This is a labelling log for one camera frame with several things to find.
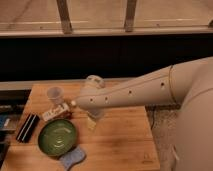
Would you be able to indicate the wooden window post right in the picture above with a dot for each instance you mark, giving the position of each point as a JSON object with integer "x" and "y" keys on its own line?
{"x": 130, "y": 15}

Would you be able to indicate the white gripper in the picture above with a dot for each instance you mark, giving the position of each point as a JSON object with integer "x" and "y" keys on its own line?
{"x": 94, "y": 114}

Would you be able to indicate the wooden window post left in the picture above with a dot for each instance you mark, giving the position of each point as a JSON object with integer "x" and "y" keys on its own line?
{"x": 64, "y": 16}

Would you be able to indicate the white and red carton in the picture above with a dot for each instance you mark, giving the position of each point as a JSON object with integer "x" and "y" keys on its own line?
{"x": 55, "y": 112}

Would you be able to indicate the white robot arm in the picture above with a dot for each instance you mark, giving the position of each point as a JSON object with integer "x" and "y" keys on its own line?
{"x": 189, "y": 84}

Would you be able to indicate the black rectangular box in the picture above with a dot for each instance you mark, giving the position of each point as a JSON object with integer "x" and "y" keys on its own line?
{"x": 27, "y": 128}

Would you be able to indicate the clear plastic cup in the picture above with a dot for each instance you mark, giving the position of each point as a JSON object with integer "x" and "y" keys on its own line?
{"x": 55, "y": 95}

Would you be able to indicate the green ceramic bowl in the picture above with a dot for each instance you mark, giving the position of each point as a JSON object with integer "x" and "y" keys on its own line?
{"x": 57, "y": 137}

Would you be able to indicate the wooden window post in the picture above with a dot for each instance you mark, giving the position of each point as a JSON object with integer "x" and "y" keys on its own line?
{"x": 64, "y": 16}
{"x": 130, "y": 15}

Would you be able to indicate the blue sponge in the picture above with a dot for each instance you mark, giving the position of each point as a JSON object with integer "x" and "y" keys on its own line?
{"x": 72, "y": 157}

